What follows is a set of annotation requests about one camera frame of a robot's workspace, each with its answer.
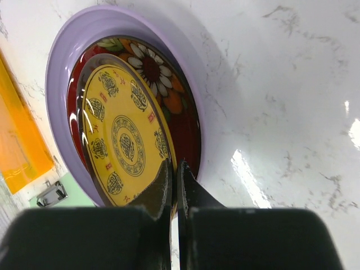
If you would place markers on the lilac plastic plate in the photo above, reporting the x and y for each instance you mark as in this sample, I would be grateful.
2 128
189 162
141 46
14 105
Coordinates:
88 26

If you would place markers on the orange folder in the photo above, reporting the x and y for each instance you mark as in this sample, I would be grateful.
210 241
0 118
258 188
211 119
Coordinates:
24 154

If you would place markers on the red floral plate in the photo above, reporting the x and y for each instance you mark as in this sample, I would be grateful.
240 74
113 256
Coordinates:
164 77

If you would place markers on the brown patterned plate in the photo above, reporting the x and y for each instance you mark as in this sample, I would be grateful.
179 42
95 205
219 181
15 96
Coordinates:
125 139

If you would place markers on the mint green clipboard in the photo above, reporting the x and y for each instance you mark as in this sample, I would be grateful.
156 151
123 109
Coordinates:
27 196

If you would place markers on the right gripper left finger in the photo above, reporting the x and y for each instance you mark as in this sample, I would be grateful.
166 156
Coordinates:
127 237

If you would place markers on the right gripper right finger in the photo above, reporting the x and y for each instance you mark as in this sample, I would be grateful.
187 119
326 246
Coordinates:
212 236

